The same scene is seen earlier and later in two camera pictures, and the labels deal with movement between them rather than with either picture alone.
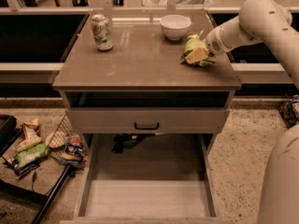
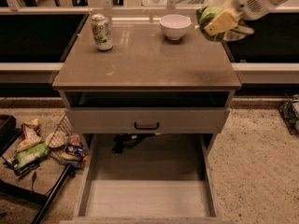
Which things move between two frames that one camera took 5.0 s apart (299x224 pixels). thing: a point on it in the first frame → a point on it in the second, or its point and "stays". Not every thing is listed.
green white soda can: [100, 24] stays
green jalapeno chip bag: [193, 42] → [219, 23]
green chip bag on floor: [33, 154] stays
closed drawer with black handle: [148, 119] stays
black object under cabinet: [126, 141] stays
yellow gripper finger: [196, 55] → [223, 22]
